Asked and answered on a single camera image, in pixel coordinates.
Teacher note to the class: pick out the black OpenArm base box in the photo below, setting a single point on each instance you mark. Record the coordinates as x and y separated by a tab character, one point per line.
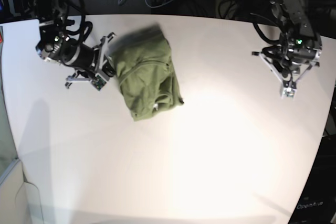
317	201

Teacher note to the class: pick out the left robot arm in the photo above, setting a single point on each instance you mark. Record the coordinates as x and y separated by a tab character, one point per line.
298	48

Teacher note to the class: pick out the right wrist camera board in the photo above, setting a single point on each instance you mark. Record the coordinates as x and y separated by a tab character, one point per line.
99	81

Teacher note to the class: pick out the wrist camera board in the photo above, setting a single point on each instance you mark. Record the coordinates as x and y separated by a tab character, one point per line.
99	81
288	92

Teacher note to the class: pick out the green T-shirt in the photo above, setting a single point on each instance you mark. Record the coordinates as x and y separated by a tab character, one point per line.
145	72

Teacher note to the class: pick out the white side cabinet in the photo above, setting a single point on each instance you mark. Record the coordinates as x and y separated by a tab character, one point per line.
20	200

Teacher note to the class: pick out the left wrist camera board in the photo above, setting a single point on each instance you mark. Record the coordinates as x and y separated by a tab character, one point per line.
288	92

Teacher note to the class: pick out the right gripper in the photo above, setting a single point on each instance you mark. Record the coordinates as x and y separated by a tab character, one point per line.
88	61

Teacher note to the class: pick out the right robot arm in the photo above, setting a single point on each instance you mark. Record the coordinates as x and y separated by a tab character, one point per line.
63	31

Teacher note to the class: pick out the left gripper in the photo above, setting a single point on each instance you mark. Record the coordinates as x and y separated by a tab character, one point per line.
289	66

